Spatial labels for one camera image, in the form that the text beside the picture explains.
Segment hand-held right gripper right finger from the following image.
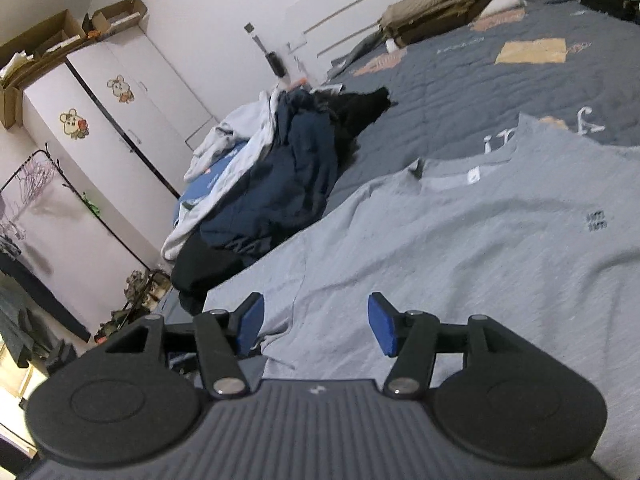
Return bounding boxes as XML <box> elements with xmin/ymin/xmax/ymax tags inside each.
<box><xmin>367</xmin><ymin>292</ymin><xmax>522</xmax><ymax>402</ymax></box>

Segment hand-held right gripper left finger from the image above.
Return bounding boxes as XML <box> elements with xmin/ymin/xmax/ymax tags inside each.
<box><xmin>99</xmin><ymin>292</ymin><xmax>266</xmax><ymax>402</ymax></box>

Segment grey t-shirt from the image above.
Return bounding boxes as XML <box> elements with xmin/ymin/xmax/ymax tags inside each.
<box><xmin>204</xmin><ymin>112</ymin><xmax>640</xmax><ymax>480</ymax></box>

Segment black clothes rack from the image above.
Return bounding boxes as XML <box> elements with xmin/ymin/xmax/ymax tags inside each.
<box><xmin>0</xmin><ymin>144</ymin><xmax>152</xmax><ymax>343</ymax></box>

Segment dark hanging clothes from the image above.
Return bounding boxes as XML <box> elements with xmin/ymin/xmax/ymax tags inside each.
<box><xmin>0</xmin><ymin>237</ymin><xmax>92</xmax><ymax>372</ymax></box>

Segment stack of brown folded clothes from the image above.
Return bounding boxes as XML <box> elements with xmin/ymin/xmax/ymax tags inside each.
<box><xmin>376</xmin><ymin>0</ymin><xmax>502</xmax><ymax>47</ymax></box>

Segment black garment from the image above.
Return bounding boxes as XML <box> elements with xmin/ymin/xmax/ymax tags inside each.
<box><xmin>171</xmin><ymin>234</ymin><xmax>262</xmax><ymax>313</ymax></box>
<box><xmin>324</xmin><ymin>86</ymin><xmax>397</xmax><ymax>163</ymax></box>

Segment camouflage boots pair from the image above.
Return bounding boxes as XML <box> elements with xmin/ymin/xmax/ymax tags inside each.
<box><xmin>116</xmin><ymin>269</ymin><xmax>154</xmax><ymax>312</ymax></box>

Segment navy garment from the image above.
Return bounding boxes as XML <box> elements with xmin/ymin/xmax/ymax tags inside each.
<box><xmin>199</xmin><ymin>89</ymin><xmax>342</xmax><ymax>257</ymax></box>

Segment light grey hoodie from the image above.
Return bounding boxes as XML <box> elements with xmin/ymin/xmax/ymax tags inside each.
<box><xmin>161</xmin><ymin>86</ymin><xmax>283</xmax><ymax>262</ymax></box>

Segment green hanging cloth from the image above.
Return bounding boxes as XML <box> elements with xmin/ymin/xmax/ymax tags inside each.
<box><xmin>81</xmin><ymin>190</ymin><xmax>104</xmax><ymax>219</ymax></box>

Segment white wardrobe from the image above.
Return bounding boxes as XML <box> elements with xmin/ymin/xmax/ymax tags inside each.
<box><xmin>21</xmin><ymin>34</ymin><xmax>222</xmax><ymax>288</ymax></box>

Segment grey quilted bedspread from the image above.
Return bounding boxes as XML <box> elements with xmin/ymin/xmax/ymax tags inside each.
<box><xmin>160</xmin><ymin>0</ymin><xmax>640</xmax><ymax>386</ymax></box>

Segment bunch of pink hangers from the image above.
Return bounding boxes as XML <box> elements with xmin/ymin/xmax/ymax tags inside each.
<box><xmin>16</xmin><ymin>156</ymin><xmax>57</xmax><ymax>202</ymax></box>

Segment white headboard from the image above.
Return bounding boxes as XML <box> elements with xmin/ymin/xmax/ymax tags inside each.
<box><xmin>284</xmin><ymin>0</ymin><xmax>543</xmax><ymax>62</ymax></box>

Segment small open cardboard box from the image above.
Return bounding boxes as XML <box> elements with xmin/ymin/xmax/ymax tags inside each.
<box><xmin>81</xmin><ymin>0</ymin><xmax>151</xmax><ymax>42</ymax></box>

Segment large open cardboard box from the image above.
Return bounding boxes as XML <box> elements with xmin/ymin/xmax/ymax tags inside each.
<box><xmin>0</xmin><ymin>9</ymin><xmax>89</xmax><ymax>132</ymax></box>

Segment white pillow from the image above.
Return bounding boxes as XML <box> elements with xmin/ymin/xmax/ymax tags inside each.
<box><xmin>481</xmin><ymin>0</ymin><xmax>527</xmax><ymax>18</ymax></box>

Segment mouse wall sticker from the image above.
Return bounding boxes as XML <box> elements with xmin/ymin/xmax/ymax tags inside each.
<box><xmin>106</xmin><ymin>74</ymin><xmax>136</xmax><ymax>105</ymax></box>
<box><xmin>58</xmin><ymin>106</ymin><xmax>91</xmax><ymax>141</ymax></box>

